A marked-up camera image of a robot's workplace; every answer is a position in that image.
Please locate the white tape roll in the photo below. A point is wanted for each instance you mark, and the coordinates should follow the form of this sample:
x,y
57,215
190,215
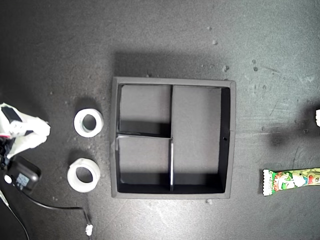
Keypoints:
x,y
78,125
72,178

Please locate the green snack bar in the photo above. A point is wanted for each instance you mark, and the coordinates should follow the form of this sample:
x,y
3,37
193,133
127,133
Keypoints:
x,y
287,180

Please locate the black tray with wells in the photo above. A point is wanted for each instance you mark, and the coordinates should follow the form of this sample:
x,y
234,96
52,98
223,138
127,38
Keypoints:
x,y
196,125

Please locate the small black camera box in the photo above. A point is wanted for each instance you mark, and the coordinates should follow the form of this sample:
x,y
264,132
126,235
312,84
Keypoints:
x,y
23,176

